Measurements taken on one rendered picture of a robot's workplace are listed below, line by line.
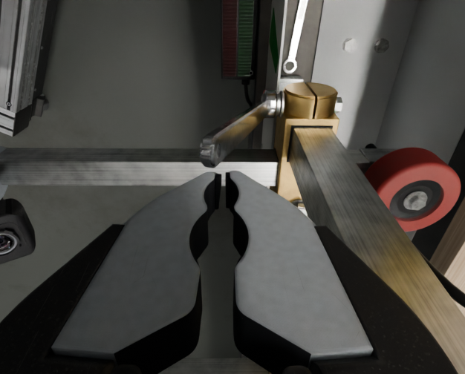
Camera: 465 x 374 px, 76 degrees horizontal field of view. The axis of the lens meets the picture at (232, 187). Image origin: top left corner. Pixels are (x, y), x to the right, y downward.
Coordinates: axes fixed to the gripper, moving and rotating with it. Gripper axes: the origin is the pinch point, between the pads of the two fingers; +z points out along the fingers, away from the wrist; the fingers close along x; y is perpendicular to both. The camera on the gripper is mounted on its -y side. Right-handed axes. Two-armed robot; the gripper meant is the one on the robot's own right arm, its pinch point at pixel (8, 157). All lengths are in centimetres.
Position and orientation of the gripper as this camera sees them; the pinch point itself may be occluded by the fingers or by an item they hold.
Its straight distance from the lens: 42.3
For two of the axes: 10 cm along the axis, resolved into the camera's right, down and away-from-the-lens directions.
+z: -0.1, -5.6, 8.3
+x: -0.1, 8.3, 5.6
